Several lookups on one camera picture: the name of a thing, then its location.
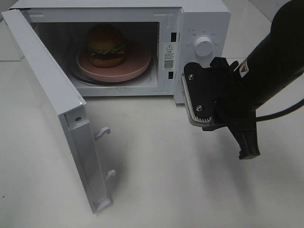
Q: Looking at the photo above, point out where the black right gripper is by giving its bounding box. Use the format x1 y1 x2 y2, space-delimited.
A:
202 57 260 160

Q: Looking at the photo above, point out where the pink round plate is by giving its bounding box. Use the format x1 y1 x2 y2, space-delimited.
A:
76 42 152 83

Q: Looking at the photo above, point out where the burger with lettuce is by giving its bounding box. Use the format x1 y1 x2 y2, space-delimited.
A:
86 24 126 68

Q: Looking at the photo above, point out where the white microwave door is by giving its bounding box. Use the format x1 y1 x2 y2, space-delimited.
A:
2 9 111 214

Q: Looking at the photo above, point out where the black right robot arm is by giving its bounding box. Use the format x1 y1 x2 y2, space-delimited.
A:
201 0 304 160

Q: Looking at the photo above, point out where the upper white microwave knob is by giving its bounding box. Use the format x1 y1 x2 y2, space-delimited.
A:
193 34 214 57

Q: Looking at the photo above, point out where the white warning label sticker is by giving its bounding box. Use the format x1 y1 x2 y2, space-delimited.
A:
162 42 176 71

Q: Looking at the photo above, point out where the glass microwave turntable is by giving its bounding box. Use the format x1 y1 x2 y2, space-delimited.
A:
69 59 157 87

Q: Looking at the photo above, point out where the white microwave oven body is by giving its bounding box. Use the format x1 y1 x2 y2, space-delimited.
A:
7 0 230 104

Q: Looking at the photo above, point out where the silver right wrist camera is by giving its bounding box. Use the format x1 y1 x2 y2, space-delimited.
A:
181 62 217 131

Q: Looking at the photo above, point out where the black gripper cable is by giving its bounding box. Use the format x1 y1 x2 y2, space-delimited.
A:
255 99 304 122

